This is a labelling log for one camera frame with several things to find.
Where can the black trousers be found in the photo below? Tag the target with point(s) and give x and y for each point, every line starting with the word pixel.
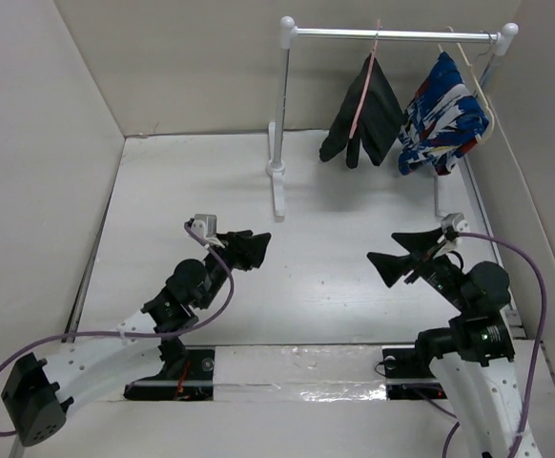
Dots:
pixel 379 125

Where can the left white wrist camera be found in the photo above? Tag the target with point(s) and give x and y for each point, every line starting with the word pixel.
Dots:
pixel 202 228

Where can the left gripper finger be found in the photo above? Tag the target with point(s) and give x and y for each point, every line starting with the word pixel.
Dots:
pixel 239 235
pixel 253 250

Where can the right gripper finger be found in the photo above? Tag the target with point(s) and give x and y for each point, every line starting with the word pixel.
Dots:
pixel 419 241
pixel 391 268

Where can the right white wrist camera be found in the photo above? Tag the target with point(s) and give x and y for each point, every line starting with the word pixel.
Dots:
pixel 452 225

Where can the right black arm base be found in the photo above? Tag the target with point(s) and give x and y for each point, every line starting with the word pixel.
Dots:
pixel 405 368

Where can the cream plastic hanger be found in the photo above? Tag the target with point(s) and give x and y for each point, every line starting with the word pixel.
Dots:
pixel 466 68

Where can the blue white red patterned garment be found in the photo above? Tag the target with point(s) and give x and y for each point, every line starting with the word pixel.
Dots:
pixel 442 122

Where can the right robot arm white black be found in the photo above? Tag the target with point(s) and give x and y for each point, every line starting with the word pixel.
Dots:
pixel 473 357

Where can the silver foil tape strip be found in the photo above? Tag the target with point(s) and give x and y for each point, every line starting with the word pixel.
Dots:
pixel 298 373

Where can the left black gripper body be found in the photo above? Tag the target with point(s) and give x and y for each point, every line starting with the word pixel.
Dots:
pixel 216 265

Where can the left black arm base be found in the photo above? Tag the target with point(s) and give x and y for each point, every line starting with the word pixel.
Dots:
pixel 191 379

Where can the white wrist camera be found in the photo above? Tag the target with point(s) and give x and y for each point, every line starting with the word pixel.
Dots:
pixel 202 228
pixel 452 225

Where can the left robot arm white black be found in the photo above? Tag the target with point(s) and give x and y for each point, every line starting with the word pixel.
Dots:
pixel 40 394

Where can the white metal clothes rack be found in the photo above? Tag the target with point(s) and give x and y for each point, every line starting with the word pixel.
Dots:
pixel 289 31

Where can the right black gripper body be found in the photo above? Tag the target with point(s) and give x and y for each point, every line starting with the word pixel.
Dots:
pixel 439 271

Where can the pink plastic hanger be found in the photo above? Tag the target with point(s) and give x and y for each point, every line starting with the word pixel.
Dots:
pixel 366 82

